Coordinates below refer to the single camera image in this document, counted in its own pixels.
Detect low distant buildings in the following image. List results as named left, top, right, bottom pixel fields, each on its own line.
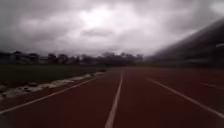
left=81, top=52, right=144, bottom=67

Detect dark green grass field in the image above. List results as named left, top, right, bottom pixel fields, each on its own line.
left=0, top=64, right=113, bottom=88

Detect pale concrete kerb strip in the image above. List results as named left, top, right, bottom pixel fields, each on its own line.
left=0, top=69, right=108, bottom=101

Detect red running track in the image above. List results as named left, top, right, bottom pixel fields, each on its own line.
left=0, top=67, right=224, bottom=128

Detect row of trees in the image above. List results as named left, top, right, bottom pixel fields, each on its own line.
left=0, top=50, right=145, bottom=66

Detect grandstand building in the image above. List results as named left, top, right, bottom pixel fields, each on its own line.
left=145, top=19, right=224, bottom=69

